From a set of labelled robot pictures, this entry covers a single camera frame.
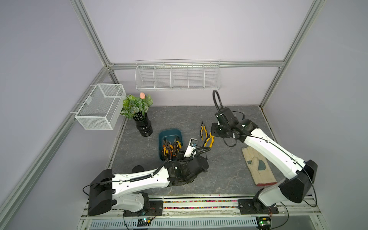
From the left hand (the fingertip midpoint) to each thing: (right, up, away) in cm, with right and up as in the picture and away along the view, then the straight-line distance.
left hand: (189, 148), depth 74 cm
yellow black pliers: (+9, +7, +29) cm, 31 cm away
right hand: (+13, +10, +4) cm, 17 cm away
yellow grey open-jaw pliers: (-15, -4, +16) cm, 22 cm away
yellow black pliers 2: (+12, +3, +5) cm, 14 cm away
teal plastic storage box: (-14, +5, +28) cm, 32 cm away
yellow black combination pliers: (-7, -2, +22) cm, 23 cm away
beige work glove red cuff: (+42, -14, +12) cm, 46 cm away
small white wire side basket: (-51, +20, +9) cm, 56 cm away
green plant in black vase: (-32, +22, +12) cm, 41 cm away
